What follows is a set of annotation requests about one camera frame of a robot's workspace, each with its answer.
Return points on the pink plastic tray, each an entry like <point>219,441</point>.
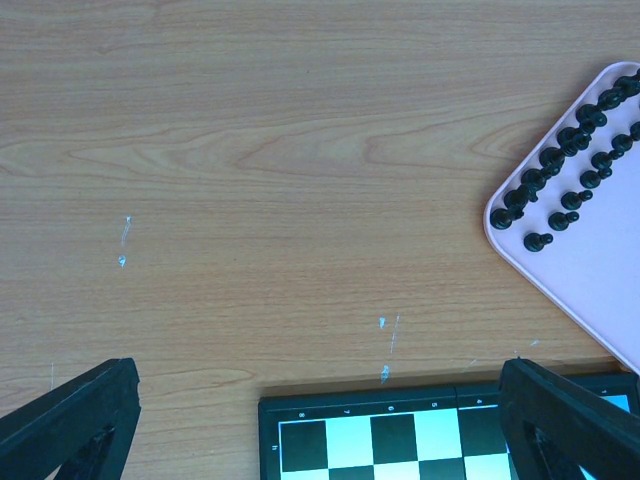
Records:
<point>580,183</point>

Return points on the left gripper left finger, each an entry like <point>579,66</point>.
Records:
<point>82,429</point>

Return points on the black pawn chess piece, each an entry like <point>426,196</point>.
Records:
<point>536,242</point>

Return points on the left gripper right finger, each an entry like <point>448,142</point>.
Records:
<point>556,429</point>

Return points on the black and silver chessboard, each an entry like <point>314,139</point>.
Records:
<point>426,432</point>

